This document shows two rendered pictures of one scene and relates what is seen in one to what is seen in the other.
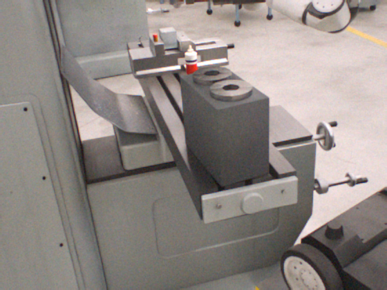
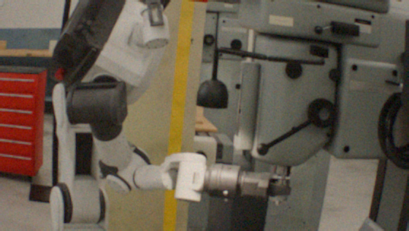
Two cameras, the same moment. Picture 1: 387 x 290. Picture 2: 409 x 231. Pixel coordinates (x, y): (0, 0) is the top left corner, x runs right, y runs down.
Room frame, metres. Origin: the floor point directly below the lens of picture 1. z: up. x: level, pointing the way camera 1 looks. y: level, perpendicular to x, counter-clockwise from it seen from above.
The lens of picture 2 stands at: (3.30, -0.10, 1.69)
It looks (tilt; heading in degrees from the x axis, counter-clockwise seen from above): 9 degrees down; 182
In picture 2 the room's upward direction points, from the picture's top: 5 degrees clockwise
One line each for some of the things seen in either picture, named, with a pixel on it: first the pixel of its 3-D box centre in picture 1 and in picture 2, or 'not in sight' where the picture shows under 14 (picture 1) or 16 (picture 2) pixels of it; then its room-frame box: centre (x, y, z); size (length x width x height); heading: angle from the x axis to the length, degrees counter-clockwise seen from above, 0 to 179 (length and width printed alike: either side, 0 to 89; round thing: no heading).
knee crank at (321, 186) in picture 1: (340, 181); not in sight; (1.41, -0.51, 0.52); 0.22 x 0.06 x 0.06; 103
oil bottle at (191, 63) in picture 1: (191, 61); not in sight; (1.51, 0.01, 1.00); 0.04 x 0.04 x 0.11
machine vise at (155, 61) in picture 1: (177, 51); not in sight; (1.63, 0.05, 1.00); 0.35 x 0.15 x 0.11; 102
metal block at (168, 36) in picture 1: (168, 38); not in sight; (1.63, 0.08, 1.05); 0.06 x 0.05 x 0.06; 12
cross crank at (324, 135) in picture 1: (316, 137); not in sight; (1.54, -0.45, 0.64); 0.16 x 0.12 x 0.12; 103
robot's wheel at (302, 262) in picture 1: (310, 278); not in sight; (0.97, -0.29, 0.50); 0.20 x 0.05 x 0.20; 34
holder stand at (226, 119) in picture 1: (222, 120); (237, 209); (0.95, -0.06, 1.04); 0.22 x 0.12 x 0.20; 20
